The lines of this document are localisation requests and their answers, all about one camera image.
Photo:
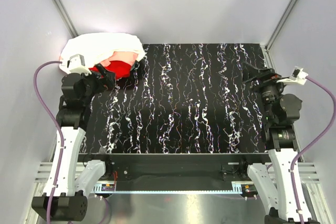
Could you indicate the white t-shirt robot print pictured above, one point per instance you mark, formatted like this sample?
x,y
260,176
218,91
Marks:
x,y
96,47

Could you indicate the aluminium extrusion rail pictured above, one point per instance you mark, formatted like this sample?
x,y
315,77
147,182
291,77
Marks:
x,y
226,172

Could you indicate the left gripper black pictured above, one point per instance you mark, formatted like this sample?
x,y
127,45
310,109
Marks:
x,y
108,78

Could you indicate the right vertical aluminium post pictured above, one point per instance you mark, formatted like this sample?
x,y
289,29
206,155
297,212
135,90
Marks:
x,y
286,14

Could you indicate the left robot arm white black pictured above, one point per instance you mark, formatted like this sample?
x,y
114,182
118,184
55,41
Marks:
x,y
65,195

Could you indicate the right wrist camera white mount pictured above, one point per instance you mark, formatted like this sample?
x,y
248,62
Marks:
x,y
298,76

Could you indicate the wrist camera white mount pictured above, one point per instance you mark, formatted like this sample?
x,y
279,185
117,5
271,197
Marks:
x,y
75,64
298,76

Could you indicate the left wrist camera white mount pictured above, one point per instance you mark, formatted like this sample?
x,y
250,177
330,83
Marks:
x,y
75,64

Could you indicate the vertical aluminium post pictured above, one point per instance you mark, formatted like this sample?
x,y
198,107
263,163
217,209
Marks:
x,y
286,14
65,17

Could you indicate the left vertical aluminium post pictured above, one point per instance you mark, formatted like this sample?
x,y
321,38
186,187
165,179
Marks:
x,y
65,17

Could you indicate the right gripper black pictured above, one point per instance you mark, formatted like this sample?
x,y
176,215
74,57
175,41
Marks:
x,y
265,77

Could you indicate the pink t-shirt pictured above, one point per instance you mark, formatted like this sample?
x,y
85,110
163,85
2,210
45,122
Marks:
x,y
127,57

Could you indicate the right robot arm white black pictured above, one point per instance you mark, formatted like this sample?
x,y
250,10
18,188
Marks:
x,y
282,196

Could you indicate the red t-shirt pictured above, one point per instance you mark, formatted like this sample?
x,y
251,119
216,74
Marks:
x,y
121,69

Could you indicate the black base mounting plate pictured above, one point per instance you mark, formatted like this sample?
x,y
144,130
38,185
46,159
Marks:
x,y
178,159

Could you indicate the white slotted cable duct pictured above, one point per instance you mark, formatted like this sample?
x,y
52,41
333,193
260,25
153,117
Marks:
x,y
129,188

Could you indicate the black marble pattern mat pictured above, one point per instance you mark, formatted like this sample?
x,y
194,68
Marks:
x,y
181,98

